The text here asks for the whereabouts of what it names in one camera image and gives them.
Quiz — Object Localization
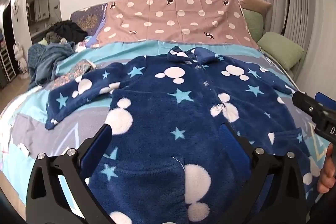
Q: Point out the navy fleece star pajama top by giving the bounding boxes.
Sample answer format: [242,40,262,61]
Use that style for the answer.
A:
[45,47,319,223]

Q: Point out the black clothes pile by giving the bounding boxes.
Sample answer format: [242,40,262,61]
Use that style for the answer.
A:
[45,20,88,44]

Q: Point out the person's right hand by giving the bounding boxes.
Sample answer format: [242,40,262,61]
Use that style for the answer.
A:
[317,144,335,194]

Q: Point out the near green pillow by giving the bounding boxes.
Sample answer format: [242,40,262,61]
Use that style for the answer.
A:
[257,32,304,71]

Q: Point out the green pillow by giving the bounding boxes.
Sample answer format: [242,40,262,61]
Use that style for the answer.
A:
[257,32,304,71]
[243,9,264,42]

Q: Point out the teal grey patterned bedspread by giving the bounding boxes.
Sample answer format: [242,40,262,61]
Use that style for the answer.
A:
[1,40,329,205]

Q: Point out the far green pillow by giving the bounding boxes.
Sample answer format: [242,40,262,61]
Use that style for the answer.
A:
[243,9,264,42]

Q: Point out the tan pillow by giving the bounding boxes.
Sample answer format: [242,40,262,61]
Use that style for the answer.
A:
[240,0,272,15]

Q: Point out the folded floral garment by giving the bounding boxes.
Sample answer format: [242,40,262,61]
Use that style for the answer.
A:
[46,60,97,90]

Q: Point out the white cat figurine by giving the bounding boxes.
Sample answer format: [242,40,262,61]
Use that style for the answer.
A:
[13,44,29,79]

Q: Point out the white shelf rack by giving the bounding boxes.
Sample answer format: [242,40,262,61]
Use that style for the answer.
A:
[1,46,17,83]

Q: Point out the blue teal crumpled blanket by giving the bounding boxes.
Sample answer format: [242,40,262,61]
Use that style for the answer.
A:
[28,42,75,90]

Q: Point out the pink polka dot sheet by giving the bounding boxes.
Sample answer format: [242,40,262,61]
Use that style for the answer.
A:
[91,0,258,48]

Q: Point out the purple gold patterned pillow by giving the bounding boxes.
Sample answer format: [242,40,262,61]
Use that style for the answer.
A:
[70,3,107,36]

